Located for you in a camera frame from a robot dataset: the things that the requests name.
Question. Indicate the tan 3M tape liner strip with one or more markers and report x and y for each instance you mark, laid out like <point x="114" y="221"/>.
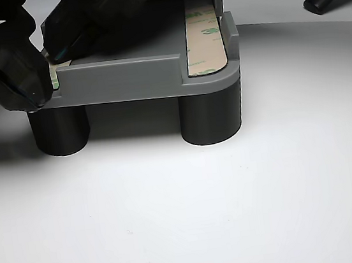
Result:
<point x="204" y="48"/>
<point x="54" y="76"/>

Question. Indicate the grey fixture block, dark legs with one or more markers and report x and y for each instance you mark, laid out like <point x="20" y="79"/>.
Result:
<point x="124" y="77"/>

